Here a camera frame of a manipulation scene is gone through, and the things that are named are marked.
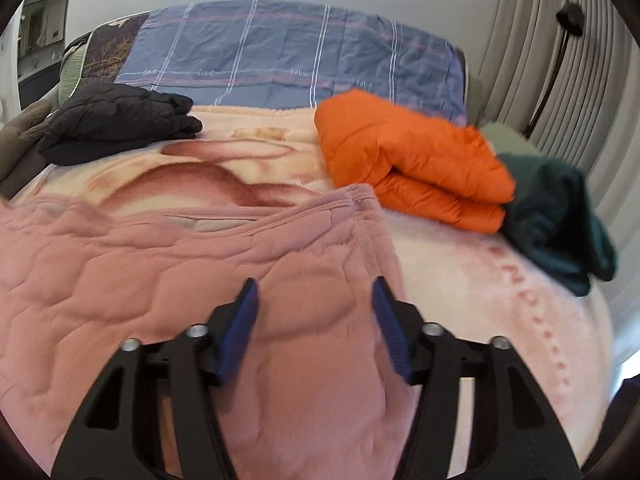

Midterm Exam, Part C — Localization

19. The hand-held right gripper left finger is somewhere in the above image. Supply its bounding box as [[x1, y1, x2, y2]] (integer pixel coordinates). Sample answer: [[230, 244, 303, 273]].
[[50, 277, 261, 480]]

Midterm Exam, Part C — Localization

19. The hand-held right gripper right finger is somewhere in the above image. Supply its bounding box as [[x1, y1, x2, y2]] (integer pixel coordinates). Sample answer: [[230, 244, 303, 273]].
[[370, 276, 587, 480]]

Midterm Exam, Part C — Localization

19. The pink quilted jacket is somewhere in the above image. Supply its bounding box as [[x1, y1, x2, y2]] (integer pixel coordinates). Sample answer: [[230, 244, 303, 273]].
[[0, 183, 422, 477]]

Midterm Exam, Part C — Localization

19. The printed plush blanket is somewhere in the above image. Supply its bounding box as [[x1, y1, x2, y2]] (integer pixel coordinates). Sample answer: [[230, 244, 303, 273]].
[[0, 104, 619, 467]]

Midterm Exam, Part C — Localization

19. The orange puffer jacket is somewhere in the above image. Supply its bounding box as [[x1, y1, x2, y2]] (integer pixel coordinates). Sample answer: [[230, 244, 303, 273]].
[[314, 88, 517, 234]]

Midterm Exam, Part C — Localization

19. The dark green garment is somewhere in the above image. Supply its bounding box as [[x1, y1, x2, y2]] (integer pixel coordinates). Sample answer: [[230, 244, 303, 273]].
[[495, 153, 619, 297]]

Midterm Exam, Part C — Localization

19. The plain green pillow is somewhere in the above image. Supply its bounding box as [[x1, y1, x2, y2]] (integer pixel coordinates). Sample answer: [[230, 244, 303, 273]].
[[479, 122, 542, 162]]

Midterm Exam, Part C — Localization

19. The black puffer jacket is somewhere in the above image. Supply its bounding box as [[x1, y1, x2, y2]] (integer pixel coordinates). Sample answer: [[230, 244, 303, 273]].
[[37, 82, 204, 166]]

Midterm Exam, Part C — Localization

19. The blue plaid pillow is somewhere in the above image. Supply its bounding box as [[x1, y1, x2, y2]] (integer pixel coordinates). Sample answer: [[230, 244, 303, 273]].
[[114, 0, 467, 124]]

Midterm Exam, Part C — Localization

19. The brown fleece garment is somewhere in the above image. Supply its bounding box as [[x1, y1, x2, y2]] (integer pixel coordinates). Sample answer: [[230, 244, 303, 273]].
[[0, 100, 57, 199]]

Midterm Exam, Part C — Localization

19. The beige pleated curtain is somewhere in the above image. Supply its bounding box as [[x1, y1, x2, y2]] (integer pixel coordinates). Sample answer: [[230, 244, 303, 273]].
[[470, 0, 640, 372]]

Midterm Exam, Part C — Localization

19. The green ruffled pillow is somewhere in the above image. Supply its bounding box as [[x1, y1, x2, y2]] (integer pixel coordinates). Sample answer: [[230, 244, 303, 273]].
[[56, 42, 97, 104]]

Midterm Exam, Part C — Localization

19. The black floor lamp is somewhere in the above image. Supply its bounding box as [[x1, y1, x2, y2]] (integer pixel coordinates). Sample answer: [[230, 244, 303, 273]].
[[525, 2, 586, 139]]

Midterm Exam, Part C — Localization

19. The arched doorway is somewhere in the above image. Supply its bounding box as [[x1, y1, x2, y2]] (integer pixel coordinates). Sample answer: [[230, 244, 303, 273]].
[[16, 0, 77, 111]]

